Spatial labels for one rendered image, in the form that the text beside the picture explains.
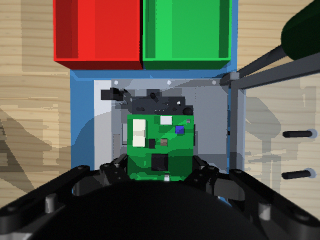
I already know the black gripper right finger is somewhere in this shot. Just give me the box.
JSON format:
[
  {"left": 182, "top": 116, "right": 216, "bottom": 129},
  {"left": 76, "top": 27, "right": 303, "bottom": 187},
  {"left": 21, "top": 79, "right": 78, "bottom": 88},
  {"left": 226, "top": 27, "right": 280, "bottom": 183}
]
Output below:
[{"left": 177, "top": 155, "right": 320, "bottom": 240}]

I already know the red bin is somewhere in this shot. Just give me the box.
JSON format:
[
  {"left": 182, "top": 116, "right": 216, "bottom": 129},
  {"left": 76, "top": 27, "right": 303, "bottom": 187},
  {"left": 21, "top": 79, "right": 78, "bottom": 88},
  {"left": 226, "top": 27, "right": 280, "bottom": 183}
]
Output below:
[{"left": 53, "top": 0, "right": 143, "bottom": 70}]

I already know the green bin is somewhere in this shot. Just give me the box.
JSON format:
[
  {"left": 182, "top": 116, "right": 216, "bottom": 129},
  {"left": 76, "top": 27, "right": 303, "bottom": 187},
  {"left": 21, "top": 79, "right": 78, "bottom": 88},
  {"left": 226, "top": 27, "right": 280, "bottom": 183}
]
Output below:
[{"left": 143, "top": 0, "right": 232, "bottom": 70}]

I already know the green circuit board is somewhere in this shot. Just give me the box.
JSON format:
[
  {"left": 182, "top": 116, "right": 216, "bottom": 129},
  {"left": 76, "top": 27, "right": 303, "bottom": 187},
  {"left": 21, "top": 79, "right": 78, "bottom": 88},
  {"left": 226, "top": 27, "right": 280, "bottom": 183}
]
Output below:
[{"left": 127, "top": 114, "right": 194, "bottom": 181}]

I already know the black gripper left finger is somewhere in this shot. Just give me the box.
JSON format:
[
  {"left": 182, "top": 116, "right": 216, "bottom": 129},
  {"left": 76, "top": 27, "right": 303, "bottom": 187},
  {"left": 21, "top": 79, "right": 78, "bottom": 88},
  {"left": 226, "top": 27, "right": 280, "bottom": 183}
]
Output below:
[{"left": 0, "top": 154, "right": 135, "bottom": 240}]

